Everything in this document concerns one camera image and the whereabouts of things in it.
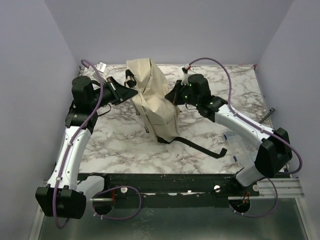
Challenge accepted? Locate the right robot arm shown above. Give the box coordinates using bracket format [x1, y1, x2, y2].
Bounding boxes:
[165, 74, 293, 196]

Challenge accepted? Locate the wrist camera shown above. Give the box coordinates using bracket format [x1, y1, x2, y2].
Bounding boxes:
[181, 63, 191, 85]
[96, 61, 107, 74]

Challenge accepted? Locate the black metal base plate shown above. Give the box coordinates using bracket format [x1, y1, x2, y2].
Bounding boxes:
[77, 173, 292, 212]

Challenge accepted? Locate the cream canvas backpack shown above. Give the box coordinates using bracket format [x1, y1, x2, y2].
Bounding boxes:
[125, 58, 227, 159]

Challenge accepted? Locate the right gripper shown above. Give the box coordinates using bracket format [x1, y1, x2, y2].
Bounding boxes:
[165, 80, 200, 107]

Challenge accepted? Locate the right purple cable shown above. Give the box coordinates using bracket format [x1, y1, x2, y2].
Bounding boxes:
[184, 57, 305, 219]

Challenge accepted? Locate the aluminium rail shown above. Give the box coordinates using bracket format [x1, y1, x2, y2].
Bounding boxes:
[38, 178, 305, 201]

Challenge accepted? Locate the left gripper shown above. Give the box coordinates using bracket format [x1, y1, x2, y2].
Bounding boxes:
[89, 75, 138, 109]

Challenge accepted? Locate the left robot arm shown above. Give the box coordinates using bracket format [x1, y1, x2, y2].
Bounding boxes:
[35, 76, 138, 219]

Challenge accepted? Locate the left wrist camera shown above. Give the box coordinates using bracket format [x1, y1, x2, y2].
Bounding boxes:
[96, 61, 107, 74]

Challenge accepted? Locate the clear plastic organizer box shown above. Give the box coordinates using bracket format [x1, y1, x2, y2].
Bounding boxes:
[223, 129, 258, 167]

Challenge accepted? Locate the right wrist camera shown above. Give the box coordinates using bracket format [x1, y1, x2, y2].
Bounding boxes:
[181, 63, 191, 85]

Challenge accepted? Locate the grey metal bracket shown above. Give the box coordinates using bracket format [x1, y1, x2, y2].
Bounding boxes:
[258, 107, 276, 124]

